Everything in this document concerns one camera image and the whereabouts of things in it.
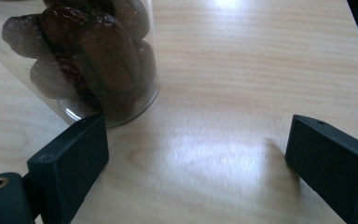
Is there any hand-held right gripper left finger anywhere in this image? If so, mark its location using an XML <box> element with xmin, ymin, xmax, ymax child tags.
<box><xmin>27</xmin><ymin>113</ymin><xmax>110</xmax><ymax>224</ymax></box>

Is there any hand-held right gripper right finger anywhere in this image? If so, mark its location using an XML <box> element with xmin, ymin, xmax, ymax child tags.
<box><xmin>284</xmin><ymin>114</ymin><xmax>358</xmax><ymax>224</ymax></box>

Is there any glass jar with dark dates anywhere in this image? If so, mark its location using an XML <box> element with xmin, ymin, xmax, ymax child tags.
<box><xmin>0</xmin><ymin>0</ymin><xmax>161</xmax><ymax>129</ymax></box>

